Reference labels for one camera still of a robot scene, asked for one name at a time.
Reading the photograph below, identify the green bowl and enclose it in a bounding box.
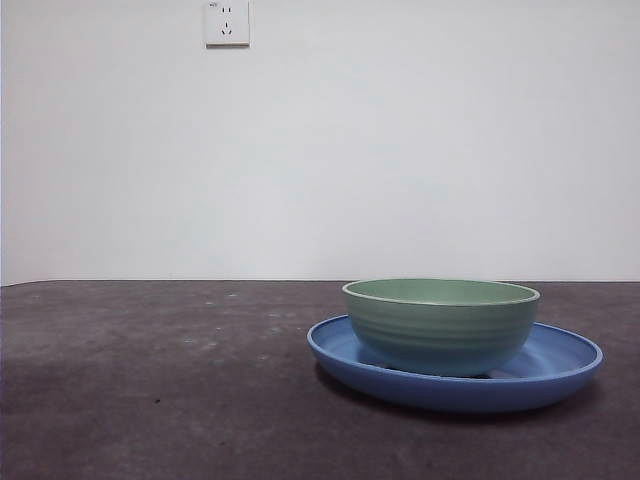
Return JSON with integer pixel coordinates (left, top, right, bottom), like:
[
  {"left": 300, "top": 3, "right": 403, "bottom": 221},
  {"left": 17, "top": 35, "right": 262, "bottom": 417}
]
[{"left": 341, "top": 278, "right": 543, "bottom": 377}]

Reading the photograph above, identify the white wall socket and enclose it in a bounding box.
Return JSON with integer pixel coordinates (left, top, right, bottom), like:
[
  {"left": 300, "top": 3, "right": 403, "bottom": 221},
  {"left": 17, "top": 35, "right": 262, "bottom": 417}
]
[{"left": 204, "top": 0, "right": 251, "bottom": 50}]

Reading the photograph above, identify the blue plate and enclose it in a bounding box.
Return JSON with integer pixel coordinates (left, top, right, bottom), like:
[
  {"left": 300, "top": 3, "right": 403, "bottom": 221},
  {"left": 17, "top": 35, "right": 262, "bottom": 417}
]
[{"left": 306, "top": 314, "right": 605, "bottom": 413}]

